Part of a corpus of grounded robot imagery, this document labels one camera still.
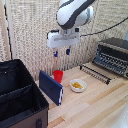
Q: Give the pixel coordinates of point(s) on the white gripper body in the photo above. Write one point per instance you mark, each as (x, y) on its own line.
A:
(62, 38)

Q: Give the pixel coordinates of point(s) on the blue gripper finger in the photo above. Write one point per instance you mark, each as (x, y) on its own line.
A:
(55, 53)
(68, 51)

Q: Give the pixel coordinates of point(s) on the dark blue book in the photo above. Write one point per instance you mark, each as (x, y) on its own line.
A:
(50, 87)

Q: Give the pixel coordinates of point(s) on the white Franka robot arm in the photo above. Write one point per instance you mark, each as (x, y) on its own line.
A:
(71, 12)

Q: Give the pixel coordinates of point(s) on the red plastic cup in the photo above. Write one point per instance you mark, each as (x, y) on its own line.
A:
(58, 76)

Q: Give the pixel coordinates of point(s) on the yellow food pieces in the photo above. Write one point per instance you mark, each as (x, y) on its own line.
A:
(77, 85)

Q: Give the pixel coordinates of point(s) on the white bowl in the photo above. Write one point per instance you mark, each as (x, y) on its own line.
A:
(78, 86)

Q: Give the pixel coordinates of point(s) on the black toaster oven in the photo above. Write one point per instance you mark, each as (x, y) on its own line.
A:
(113, 56)

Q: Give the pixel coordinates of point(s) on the black fabric storage case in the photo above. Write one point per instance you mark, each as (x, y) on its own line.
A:
(18, 96)

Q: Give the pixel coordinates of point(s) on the wooden screen post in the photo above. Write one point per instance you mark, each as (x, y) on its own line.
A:
(57, 63)

